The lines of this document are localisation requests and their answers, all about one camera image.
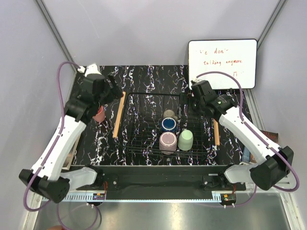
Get left wooden rack handle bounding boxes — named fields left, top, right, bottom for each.
left=113, top=92, right=126, bottom=138

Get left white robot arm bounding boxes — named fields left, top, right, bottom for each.
left=19, top=73, right=123, bottom=203

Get right wooden rack handle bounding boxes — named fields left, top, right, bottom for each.
left=213, top=119, right=220, bottom=146

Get light green cup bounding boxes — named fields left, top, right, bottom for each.
left=177, top=129, right=194, bottom=151

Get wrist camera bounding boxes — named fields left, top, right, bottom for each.
left=191, top=79, right=203, bottom=91
left=77, top=63, right=101, bottom=77

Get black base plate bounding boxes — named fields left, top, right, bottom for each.
left=76, top=164, right=247, bottom=200

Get books at right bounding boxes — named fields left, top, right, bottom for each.
left=241, top=130, right=278, bottom=164

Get purple cable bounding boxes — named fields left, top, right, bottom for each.
left=195, top=71, right=300, bottom=209
left=23, top=61, right=101, bottom=230

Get dark blue mug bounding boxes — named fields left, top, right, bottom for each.
left=161, top=117, right=177, bottom=132

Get black marble mat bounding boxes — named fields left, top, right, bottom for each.
left=71, top=65, right=249, bottom=166

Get white whiteboard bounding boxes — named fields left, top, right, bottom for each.
left=188, top=39, right=258, bottom=90

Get Tale of Two Cities book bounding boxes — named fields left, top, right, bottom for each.
left=62, top=136, right=81, bottom=170

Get beige mug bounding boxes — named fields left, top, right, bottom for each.
left=163, top=109, right=178, bottom=120

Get black wire dish rack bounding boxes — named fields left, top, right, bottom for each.
left=118, top=92, right=217, bottom=165

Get pink cup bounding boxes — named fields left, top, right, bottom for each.
left=93, top=106, right=106, bottom=123

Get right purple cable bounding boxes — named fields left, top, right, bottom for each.
left=195, top=71, right=300, bottom=209

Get lilac mug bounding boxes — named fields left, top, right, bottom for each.
left=159, top=132, right=177, bottom=155

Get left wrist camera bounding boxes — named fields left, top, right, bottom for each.
left=77, top=63, right=101, bottom=77

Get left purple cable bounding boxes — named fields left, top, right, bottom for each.
left=23, top=61, right=101, bottom=230

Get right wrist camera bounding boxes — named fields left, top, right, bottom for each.
left=191, top=79, right=203, bottom=91

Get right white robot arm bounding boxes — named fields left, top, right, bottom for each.
left=191, top=80, right=294, bottom=191

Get wooden rack handle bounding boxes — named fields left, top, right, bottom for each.
left=213, top=119, right=220, bottom=146
left=113, top=92, right=126, bottom=138

